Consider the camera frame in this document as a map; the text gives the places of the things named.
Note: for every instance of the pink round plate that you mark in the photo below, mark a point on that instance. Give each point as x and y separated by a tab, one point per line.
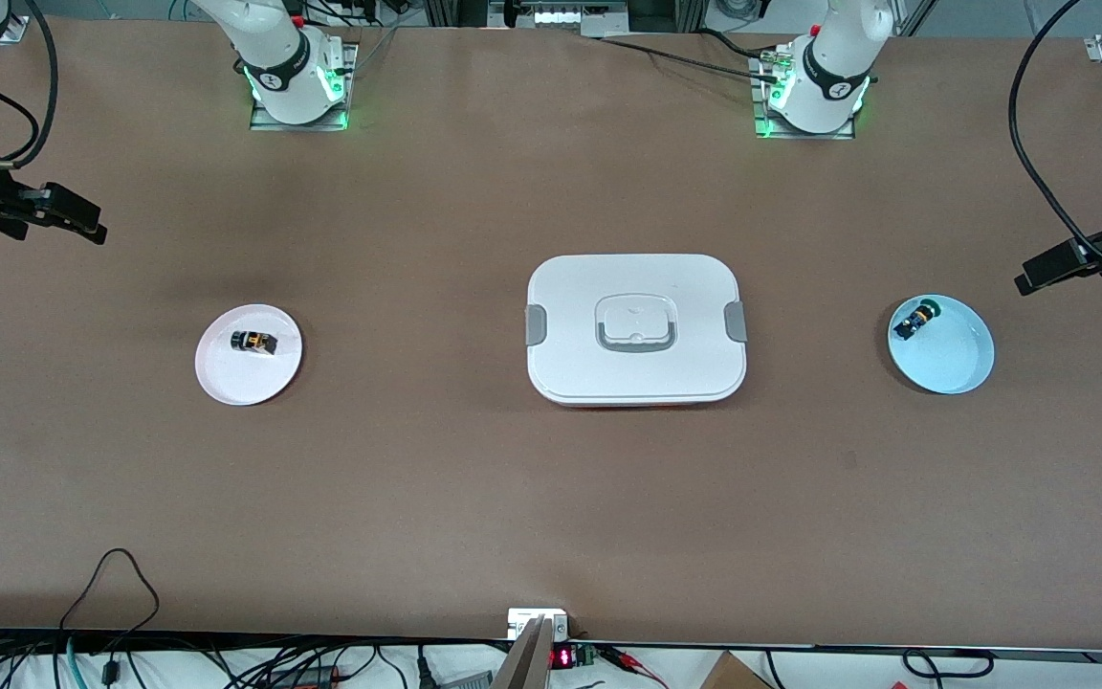
226	373

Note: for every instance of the red digit display module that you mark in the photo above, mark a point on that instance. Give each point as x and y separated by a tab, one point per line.
562	658

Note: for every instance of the light blue round plate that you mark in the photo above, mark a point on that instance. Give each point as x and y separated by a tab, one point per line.
948	354

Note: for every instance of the white lidded box grey latches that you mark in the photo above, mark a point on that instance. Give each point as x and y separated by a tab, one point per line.
637	368

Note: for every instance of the white metal bracket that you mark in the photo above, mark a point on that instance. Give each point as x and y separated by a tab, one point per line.
524	620

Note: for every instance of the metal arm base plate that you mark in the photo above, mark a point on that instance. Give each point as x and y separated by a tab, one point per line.
763	96
348	91

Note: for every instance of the green black switch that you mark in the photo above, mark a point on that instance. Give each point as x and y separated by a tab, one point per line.
916	319

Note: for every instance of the black power adapter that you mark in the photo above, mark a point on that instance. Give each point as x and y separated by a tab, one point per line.
307	677

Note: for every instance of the orange black switch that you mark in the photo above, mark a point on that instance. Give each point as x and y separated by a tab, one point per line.
254	342

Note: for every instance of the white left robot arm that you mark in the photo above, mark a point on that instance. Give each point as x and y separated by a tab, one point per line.
833	67

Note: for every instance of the lit rack device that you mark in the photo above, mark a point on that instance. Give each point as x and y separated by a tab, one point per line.
561	13

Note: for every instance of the grey aluminium post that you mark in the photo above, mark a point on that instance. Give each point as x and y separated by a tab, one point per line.
524	660

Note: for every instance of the brown cardboard piece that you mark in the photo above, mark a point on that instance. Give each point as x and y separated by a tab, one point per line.
733	675

